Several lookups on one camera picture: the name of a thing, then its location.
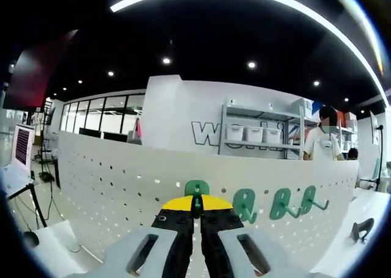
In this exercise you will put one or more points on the black monitor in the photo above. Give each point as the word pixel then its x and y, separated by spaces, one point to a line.
pixel 89 132

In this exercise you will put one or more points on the white perforated mounting plate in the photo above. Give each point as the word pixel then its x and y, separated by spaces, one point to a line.
pixel 122 168

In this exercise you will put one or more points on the long ceiling strip light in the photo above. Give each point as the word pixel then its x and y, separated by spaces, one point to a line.
pixel 290 6

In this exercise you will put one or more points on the white display panel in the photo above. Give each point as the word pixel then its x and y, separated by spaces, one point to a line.
pixel 23 146

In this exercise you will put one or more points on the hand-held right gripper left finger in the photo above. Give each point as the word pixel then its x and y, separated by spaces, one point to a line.
pixel 171 229

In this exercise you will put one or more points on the black computer mouse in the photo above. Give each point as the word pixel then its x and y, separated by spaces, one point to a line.
pixel 31 239

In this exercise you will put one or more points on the pink cloth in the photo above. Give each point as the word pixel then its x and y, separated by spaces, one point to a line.
pixel 138 126

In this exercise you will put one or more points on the black tripod stand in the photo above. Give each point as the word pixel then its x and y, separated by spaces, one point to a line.
pixel 380 155

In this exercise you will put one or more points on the green hook assembly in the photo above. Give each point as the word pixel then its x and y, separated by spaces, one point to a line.
pixel 281 200
pixel 246 200
pixel 310 195
pixel 191 187

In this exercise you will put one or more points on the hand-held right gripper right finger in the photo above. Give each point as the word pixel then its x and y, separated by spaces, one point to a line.
pixel 223 229

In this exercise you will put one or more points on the black easel stand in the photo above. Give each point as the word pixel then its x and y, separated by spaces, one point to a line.
pixel 36 204

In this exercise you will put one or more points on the grey metal shelf rack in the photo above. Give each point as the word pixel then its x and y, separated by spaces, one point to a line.
pixel 259 113

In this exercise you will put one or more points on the white storage bin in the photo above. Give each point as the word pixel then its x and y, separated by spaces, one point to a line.
pixel 254 135
pixel 235 133
pixel 272 136

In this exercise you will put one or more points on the dark red hanging screen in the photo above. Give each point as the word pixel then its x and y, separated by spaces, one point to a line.
pixel 33 73

